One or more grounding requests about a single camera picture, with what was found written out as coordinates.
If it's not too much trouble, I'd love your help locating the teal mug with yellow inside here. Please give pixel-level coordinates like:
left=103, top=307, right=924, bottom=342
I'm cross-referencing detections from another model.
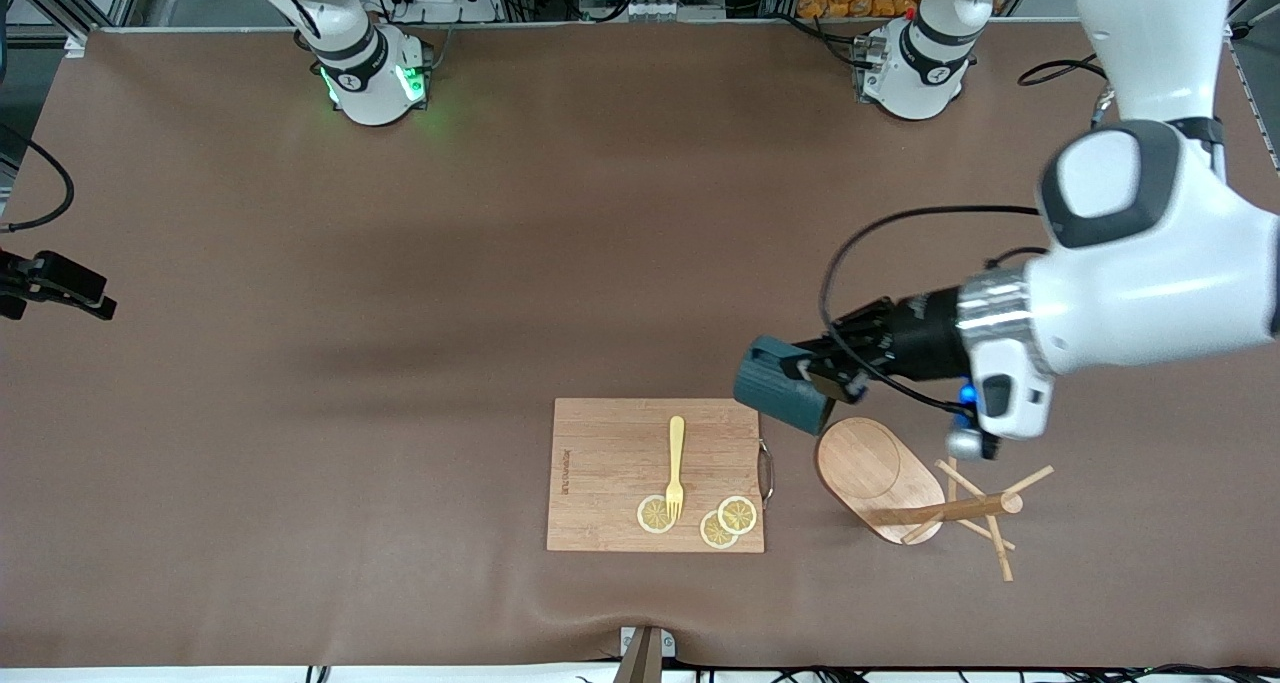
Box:
left=733, top=335, right=837, bottom=437

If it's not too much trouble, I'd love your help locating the wooden mug tree rack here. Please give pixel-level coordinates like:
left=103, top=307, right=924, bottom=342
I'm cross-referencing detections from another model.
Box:
left=816, top=417, right=1056, bottom=583

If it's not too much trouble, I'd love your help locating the yellow plastic fork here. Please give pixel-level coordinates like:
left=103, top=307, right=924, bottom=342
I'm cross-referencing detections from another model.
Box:
left=665, top=415, right=687, bottom=522

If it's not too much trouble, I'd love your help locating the bamboo cutting board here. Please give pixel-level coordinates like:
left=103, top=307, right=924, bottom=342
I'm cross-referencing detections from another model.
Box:
left=546, top=397, right=776, bottom=555

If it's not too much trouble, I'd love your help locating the brown table cover mat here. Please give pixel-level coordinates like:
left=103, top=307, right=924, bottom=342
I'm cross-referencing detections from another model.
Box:
left=0, top=21, right=1280, bottom=670

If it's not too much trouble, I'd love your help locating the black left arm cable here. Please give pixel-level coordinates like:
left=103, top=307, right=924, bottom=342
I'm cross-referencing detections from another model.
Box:
left=818, top=203, right=1046, bottom=414

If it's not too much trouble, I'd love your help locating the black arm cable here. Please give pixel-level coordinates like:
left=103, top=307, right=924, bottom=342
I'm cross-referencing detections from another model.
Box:
left=818, top=203, right=1046, bottom=414
left=0, top=123, right=77, bottom=234

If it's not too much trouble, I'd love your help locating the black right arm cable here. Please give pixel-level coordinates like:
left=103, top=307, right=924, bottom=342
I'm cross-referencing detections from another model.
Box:
left=0, top=123, right=77, bottom=234

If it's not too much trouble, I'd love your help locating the metal table edge bracket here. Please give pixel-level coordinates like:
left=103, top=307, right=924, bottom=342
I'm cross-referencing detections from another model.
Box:
left=612, top=625, right=677, bottom=683

